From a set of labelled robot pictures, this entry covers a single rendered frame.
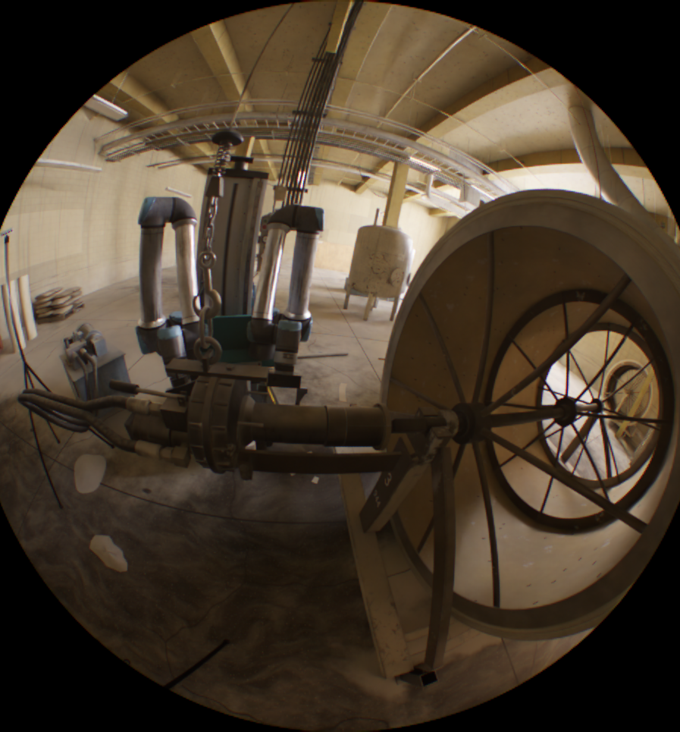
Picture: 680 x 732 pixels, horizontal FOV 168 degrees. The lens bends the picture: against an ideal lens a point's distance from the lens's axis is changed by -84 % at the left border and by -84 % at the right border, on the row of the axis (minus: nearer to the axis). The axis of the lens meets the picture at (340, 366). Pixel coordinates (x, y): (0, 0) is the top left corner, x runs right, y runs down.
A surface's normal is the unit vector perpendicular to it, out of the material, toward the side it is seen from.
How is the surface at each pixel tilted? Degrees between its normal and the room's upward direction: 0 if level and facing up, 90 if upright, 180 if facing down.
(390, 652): 0
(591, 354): 90
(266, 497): 0
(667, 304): 90
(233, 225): 90
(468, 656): 0
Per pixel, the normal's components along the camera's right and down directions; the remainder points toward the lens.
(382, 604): 0.18, -0.87
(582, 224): -0.97, -0.08
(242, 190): 0.48, 0.48
